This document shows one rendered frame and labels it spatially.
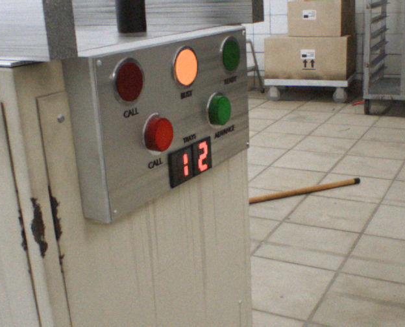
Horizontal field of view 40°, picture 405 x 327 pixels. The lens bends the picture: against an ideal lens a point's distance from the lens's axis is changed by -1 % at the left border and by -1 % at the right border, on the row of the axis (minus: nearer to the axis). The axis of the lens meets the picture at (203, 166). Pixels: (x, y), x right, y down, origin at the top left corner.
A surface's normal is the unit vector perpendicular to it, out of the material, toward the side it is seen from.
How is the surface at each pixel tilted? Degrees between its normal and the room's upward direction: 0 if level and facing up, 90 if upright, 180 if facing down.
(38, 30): 90
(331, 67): 92
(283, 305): 0
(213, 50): 90
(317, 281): 0
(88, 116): 90
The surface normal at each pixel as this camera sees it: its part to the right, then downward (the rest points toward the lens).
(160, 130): 0.83, 0.13
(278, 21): -0.47, 0.30
